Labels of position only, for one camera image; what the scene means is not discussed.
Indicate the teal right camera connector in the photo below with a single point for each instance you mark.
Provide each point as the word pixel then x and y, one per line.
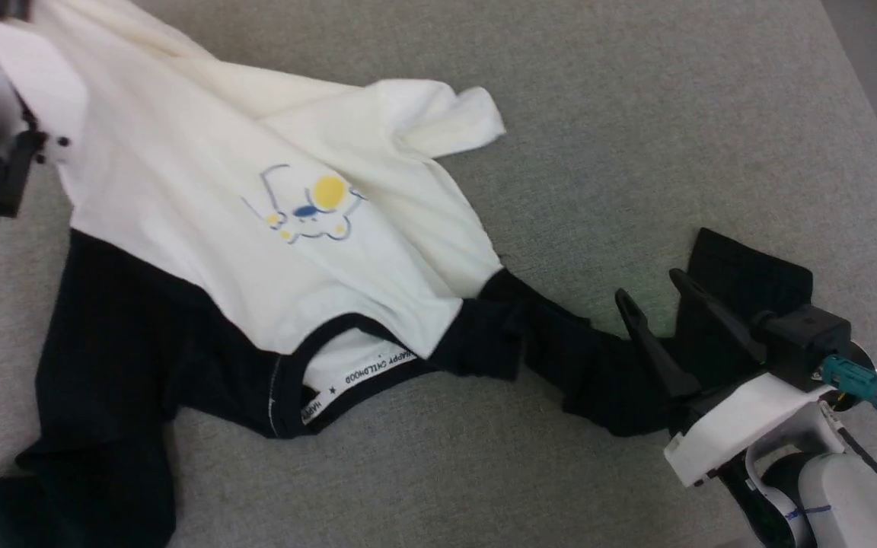
pixel 857 380

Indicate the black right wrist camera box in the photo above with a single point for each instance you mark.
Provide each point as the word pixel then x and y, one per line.
pixel 808 339

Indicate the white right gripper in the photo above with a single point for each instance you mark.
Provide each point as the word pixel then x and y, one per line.
pixel 743 422

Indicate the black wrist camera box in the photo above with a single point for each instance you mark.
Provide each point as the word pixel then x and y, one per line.
pixel 808 339
pixel 8 179

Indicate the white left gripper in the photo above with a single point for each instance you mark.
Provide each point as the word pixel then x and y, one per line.
pixel 35 84

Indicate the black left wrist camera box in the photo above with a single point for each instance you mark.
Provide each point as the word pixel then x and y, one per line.
pixel 8 179

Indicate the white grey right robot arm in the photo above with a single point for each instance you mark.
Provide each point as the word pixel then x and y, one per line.
pixel 842 495

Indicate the white and navy T-shirt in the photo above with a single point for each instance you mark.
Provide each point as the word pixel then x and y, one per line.
pixel 180 190

